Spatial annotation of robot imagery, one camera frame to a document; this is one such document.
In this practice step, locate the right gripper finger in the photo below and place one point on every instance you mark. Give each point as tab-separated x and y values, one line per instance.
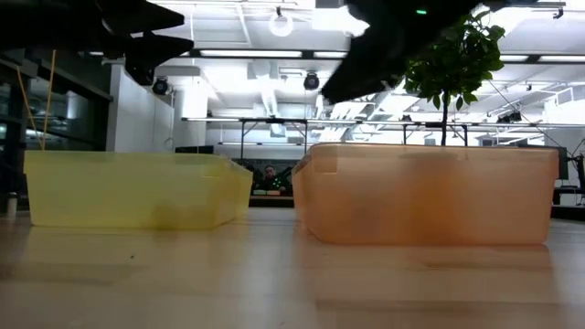
358	77

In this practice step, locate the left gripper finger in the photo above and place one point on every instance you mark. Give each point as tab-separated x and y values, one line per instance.
137	18
155	50

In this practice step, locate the translucent orange plastic bin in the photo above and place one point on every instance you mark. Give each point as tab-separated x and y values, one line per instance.
425	196

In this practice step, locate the translucent yellow plastic bin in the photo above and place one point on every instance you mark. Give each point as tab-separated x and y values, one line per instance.
128	192

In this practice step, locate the round black spot lamp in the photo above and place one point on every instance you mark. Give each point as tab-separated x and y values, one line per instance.
160	86
311	81

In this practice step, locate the potted green tree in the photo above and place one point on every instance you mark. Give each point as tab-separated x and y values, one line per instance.
457	68

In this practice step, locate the black-framed background table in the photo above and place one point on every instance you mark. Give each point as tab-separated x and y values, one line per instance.
242	137
405	132

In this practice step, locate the thin yellow rods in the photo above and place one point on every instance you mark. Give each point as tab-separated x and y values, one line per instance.
45	123

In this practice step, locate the low black screen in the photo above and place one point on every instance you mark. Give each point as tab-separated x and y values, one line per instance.
194	149

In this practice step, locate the seated person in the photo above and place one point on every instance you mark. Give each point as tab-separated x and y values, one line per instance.
270	180

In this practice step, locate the small white cup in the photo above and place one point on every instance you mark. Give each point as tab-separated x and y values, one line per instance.
11	204

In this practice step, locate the black computer monitor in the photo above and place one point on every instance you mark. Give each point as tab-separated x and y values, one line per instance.
563	162

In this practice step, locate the dark office desk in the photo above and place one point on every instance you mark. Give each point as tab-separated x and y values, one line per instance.
571	196

